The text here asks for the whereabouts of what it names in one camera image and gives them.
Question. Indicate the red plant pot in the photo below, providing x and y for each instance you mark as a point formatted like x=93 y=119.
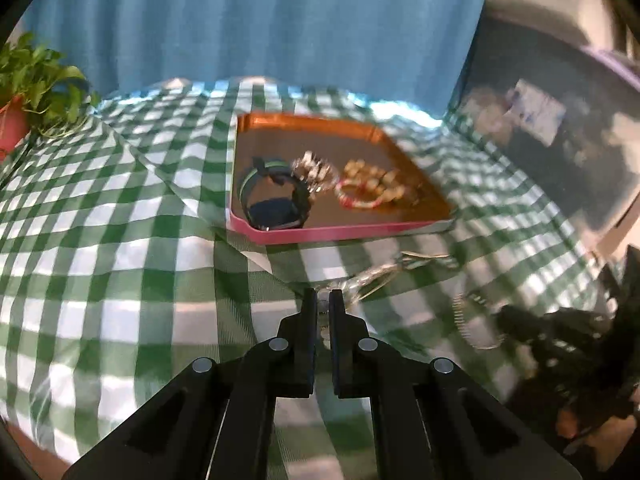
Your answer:
x=10 y=127

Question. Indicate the orange metal tray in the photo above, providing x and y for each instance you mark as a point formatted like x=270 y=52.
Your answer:
x=350 y=220

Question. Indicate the green white checkered tablecloth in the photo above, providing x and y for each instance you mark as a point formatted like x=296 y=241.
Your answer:
x=100 y=260

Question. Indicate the green leafy plant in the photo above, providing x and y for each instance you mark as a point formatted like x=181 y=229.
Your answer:
x=40 y=80

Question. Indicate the gold coil bangle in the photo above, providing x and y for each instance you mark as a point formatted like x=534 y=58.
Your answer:
x=459 y=317

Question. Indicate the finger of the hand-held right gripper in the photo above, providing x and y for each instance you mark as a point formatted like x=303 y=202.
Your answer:
x=520 y=325

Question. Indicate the blue curtain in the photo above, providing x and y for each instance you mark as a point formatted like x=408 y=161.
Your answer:
x=250 y=20

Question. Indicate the black green-striped wristwatch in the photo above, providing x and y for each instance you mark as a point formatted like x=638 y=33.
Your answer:
x=300 y=200

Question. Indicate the person's right hand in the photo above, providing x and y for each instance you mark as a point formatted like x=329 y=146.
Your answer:
x=610 y=440

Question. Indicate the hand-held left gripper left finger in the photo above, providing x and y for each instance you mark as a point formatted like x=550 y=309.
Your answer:
x=295 y=355

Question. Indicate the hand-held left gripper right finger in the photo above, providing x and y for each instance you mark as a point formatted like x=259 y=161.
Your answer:
x=350 y=355

